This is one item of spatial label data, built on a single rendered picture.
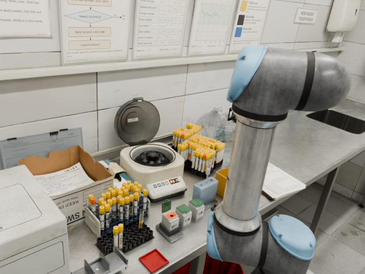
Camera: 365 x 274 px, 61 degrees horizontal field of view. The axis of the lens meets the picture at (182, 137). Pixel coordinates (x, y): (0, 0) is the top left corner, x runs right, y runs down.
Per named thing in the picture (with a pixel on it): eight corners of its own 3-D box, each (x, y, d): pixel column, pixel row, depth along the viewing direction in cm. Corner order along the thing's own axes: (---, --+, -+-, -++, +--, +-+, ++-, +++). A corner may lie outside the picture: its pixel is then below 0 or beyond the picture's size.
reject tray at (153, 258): (151, 273, 93) (151, 272, 93) (138, 259, 97) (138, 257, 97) (169, 263, 97) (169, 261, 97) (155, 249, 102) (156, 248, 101)
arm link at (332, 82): (385, 57, 54) (314, 61, 101) (319, 50, 55) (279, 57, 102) (367, 123, 57) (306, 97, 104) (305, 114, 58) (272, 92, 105)
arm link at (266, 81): (260, 280, 77) (320, 56, 54) (200, 267, 79) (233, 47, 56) (258, 245, 88) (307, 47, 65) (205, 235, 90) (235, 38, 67)
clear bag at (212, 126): (212, 151, 169) (217, 120, 161) (184, 143, 176) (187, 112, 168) (228, 136, 190) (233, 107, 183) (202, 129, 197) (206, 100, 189)
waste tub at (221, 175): (234, 207, 126) (239, 187, 122) (212, 191, 135) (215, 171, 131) (256, 197, 134) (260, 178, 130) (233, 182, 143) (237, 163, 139)
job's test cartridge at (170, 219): (169, 235, 106) (170, 220, 103) (160, 228, 109) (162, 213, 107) (177, 231, 109) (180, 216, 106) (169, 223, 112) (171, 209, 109)
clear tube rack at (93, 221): (99, 239, 103) (99, 222, 100) (85, 223, 110) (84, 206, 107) (149, 216, 116) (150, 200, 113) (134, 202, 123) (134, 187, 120)
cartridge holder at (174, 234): (171, 243, 105) (171, 235, 103) (155, 228, 111) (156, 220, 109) (183, 237, 108) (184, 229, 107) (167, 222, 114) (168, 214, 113)
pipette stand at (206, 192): (201, 212, 121) (204, 191, 117) (188, 203, 126) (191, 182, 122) (217, 203, 128) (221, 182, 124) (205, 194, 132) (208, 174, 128)
